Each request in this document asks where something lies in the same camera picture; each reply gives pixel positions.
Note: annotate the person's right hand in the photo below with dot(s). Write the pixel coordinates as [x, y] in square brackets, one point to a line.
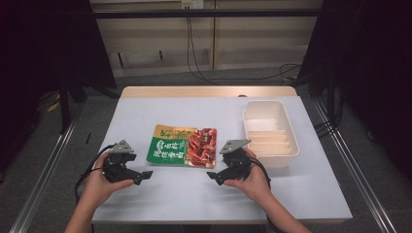
[257, 184]

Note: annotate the white wall socket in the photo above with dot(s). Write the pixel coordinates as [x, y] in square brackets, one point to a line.
[192, 3]

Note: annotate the wooden table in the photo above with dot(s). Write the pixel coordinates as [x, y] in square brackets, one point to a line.
[207, 91]

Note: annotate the black curtain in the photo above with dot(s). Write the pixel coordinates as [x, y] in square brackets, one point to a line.
[372, 64]
[39, 48]

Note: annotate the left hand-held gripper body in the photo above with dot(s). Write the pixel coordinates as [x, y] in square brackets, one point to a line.
[117, 168]

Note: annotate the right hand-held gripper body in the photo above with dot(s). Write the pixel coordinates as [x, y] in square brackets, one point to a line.
[238, 166]

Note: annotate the person's left hand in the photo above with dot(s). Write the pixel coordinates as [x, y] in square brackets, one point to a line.
[97, 186]

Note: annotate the black horizontal metal bar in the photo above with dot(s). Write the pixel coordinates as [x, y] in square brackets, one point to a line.
[207, 13]

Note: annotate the white plastic basket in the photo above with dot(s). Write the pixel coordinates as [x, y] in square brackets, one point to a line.
[270, 129]

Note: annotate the aluminium floor rail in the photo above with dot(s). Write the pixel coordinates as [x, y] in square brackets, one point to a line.
[42, 181]
[359, 178]

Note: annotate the white table mat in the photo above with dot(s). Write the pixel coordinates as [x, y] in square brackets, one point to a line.
[181, 197]

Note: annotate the green and red snack packet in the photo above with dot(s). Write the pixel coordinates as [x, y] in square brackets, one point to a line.
[171, 149]

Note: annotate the black metal stand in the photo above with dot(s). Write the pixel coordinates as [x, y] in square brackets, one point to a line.
[64, 106]

